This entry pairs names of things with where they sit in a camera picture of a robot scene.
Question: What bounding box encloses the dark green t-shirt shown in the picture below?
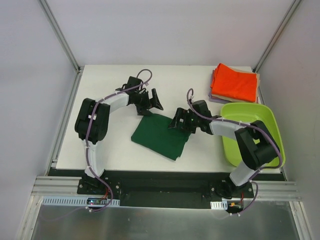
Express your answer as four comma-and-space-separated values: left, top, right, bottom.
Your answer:
131, 113, 191, 161

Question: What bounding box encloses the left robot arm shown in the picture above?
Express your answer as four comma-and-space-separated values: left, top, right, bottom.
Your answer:
74, 76, 164, 195

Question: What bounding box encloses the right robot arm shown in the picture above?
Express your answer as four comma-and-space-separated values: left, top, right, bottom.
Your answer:
168, 99, 283, 198

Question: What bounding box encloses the purple folded t-shirt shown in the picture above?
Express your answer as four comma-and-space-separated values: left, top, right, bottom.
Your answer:
208, 70, 228, 104

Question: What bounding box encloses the beige folded t-shirt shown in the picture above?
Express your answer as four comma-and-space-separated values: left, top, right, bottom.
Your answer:
210, 73, 261, 104

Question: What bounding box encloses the orange folded t-shirt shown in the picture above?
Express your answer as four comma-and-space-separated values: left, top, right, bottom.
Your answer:
211, 63, 257, 103

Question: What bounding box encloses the lime green plastic tray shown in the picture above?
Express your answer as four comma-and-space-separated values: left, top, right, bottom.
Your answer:
220, 102, 286, 167

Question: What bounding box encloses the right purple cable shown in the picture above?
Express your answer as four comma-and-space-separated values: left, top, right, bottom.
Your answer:
186, 87, 286, 221

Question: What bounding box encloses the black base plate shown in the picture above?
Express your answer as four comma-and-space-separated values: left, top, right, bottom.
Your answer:
47, 167, 286, 208

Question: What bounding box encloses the right aluminium frame post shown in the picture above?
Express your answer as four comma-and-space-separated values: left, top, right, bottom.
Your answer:
251, 0, 304, 73

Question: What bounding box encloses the aluminium frame post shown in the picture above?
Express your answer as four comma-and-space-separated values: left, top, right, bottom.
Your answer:
37, 0, 82, 74
251, 0, 304, 73

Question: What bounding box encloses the right white cable duct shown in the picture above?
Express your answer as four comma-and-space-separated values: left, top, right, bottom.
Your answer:
210, 200, 228, 210

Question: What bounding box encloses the white cable duct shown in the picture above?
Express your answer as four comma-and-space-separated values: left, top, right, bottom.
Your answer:
210, 200, 228, 210
42, 196, 121, 208

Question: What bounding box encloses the left aluminium frame post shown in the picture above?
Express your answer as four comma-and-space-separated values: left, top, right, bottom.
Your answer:
37, 0, 82, 74

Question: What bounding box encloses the left white cable duct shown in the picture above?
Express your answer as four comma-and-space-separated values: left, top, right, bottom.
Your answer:
42, 196, 121, 208

